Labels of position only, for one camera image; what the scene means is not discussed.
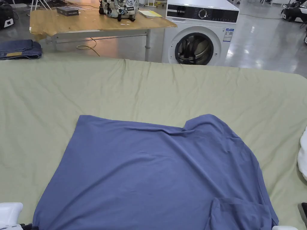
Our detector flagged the black flat object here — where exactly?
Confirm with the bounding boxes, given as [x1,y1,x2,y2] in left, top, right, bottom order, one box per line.
[297,202,307,220]

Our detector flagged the black and white robot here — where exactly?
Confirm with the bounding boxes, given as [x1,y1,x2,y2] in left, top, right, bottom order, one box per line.
[280,0,307,23]

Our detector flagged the folded blue jeans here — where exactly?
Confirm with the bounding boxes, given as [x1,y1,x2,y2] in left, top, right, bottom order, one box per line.
[0,39,43,60]

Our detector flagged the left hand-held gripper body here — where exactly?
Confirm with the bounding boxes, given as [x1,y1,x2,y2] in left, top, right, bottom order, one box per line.
[0,202,33,230]

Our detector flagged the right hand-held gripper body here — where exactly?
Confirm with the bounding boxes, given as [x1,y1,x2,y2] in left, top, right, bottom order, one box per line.
[272,225,307,230]

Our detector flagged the blue shirt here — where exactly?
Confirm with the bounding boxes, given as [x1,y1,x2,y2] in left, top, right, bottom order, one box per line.
[32,114,279,230]

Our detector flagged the wooden table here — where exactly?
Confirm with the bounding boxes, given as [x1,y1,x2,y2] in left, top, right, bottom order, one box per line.
[29,0,178,62]

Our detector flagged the black bag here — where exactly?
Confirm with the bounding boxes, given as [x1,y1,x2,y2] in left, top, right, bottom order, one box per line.
[0,2,15,30]

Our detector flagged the white cloth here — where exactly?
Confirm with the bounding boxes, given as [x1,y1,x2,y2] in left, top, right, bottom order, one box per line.
[297,126,307,181]

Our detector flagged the white washing machine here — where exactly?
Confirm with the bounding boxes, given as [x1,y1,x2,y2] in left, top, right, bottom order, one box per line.
[161,0,240,66]

